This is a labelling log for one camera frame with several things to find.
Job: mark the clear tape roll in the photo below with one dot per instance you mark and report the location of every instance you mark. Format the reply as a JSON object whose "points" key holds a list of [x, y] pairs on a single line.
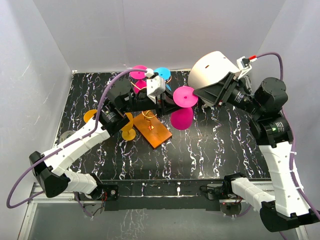
{"points": [[65, 135]]}

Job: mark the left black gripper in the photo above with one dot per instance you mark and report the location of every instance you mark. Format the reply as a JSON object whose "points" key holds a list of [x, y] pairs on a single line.
{"points": [[165, 103]]}

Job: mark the yellow wine glass left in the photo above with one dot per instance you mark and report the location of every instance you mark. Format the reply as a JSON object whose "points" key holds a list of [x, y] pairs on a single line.
{"points": [[89, 115]]}

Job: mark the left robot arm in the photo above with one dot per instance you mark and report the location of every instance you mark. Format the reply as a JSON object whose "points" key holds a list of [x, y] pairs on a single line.
{"points": [[52, 167]]}

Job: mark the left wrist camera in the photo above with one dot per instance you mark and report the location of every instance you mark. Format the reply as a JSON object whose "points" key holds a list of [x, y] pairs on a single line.
{"points": [[155, 85]]}

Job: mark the blue wine glass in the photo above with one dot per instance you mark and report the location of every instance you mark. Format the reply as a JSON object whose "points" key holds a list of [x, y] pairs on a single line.
{"points": [[164, 73]]}

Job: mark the yellow wine glass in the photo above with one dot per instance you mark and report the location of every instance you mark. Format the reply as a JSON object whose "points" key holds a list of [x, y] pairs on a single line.
{"points": [[89, 115], [128, 133]]}

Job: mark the white cylindrical container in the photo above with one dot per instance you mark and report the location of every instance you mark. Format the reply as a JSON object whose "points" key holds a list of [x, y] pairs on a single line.
{"points": [[210, 69]]}

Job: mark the yellow wine glass right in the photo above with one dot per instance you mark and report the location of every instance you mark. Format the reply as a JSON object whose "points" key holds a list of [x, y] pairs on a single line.
{"points": [[128, 133]]}

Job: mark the pink wine glass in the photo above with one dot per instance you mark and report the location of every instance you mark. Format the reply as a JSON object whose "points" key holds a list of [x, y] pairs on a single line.
{"points": [[139, 80], [183, 97]]}

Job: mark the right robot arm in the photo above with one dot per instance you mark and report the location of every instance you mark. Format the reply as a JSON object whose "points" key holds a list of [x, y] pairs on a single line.
{"points": [[287, 208]]}

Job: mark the gold wire glass rack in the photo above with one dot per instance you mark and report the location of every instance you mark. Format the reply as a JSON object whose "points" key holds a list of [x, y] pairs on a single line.
{"points": [[148, 124]]}

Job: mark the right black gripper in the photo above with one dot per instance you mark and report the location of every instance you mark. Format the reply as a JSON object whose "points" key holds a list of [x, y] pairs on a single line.
{"points": [[212, 93]]}

